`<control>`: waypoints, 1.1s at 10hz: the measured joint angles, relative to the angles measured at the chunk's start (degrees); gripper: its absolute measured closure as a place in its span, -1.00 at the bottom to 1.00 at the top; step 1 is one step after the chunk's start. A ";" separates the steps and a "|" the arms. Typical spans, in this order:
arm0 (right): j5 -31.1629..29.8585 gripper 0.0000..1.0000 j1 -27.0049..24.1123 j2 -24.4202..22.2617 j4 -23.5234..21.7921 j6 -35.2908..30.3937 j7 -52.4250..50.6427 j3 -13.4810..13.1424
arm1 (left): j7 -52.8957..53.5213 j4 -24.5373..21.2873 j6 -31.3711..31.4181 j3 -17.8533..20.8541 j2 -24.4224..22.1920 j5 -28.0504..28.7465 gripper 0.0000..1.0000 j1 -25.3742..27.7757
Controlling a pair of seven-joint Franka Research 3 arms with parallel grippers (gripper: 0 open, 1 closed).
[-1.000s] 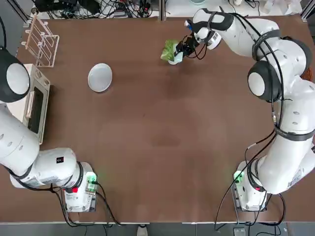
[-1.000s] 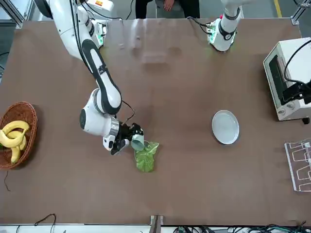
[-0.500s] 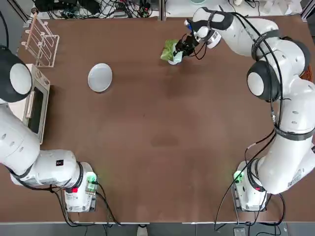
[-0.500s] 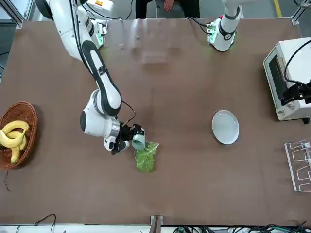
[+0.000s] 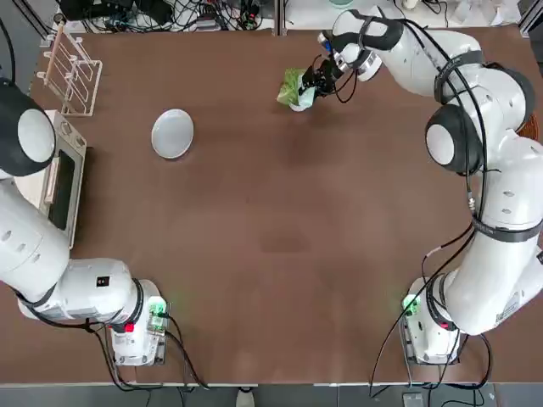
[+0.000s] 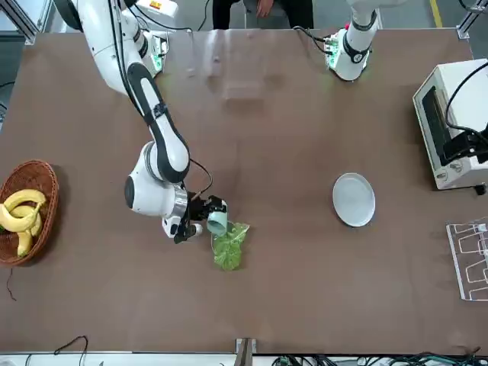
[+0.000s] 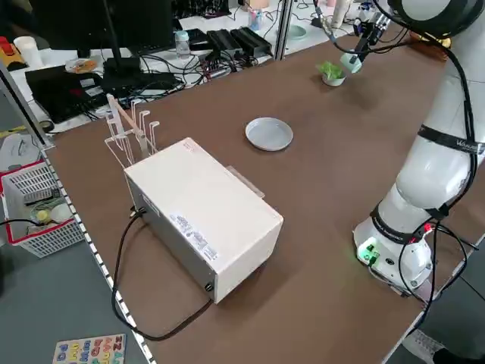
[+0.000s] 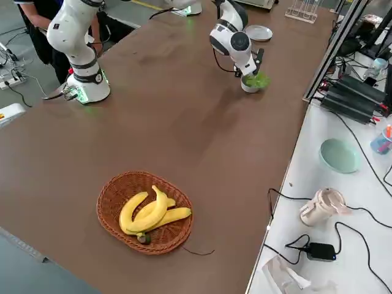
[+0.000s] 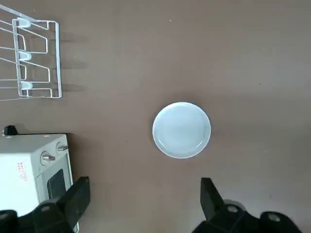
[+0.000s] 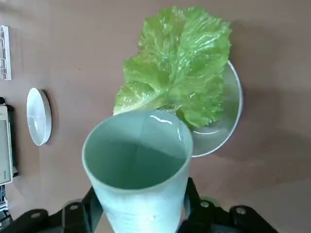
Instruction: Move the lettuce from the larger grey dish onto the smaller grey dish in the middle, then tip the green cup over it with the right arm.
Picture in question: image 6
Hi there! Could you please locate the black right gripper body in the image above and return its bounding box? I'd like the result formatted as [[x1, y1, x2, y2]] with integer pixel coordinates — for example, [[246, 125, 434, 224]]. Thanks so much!
[[185, 196, 210, 223]]

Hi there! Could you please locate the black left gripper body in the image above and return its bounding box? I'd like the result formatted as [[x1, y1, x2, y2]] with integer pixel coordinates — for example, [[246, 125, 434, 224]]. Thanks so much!
[[441, 128, 483, 165]]

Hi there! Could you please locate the pale green cup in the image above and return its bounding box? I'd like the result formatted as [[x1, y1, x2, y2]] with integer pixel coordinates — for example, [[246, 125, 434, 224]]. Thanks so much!
[[206, 210, 230, 236]]

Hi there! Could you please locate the green lettuce leaf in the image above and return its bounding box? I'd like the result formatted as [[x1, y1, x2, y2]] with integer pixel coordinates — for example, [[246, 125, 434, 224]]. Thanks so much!
[[211, 222, 251, 272]]

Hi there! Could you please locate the large grey dish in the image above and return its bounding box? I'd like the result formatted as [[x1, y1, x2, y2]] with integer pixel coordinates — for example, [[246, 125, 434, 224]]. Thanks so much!
[[332, 172, 377, 229]]

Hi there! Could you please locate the white toaster oven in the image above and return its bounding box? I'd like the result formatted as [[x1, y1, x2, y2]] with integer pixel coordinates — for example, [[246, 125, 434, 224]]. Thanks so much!
[[413, 58, 488, 191]]

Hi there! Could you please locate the brown wicker basket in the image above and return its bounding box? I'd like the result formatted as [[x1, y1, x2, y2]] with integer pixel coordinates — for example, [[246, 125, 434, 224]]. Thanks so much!
[[0, 159, 60, 268]]

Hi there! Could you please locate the yellow banana bunch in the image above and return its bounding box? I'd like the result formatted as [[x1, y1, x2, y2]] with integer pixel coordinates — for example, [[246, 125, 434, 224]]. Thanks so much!
[[0, 188, 49, 258]]

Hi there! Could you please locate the thin black thread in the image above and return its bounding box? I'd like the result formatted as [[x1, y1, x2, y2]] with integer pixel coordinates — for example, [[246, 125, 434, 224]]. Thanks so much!
[[5, 268, 18, 302]]

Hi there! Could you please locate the person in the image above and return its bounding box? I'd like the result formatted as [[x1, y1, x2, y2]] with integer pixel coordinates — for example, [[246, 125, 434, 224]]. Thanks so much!
[[211, 0, 314, 31]]

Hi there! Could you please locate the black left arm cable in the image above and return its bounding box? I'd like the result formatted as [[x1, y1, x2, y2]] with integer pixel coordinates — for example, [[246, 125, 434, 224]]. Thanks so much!
[[445, 59, 488, 134]]

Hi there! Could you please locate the white wire dish rack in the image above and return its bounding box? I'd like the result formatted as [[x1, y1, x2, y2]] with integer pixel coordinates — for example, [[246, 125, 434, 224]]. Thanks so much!
[[445, 218, 488, 303]]

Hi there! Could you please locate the aluminium post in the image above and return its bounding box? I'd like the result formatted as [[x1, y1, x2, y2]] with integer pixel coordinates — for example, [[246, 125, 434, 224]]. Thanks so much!
[[235, 337, 259, 366]]

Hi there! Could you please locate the thin black cable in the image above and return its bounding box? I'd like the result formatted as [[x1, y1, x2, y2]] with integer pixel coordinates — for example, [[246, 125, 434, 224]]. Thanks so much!
[[23, 335, 89, 366]]

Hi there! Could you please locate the black left base cable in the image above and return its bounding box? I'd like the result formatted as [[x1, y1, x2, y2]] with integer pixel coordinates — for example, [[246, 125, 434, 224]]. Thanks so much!
[[292, 25, 332, 54]]

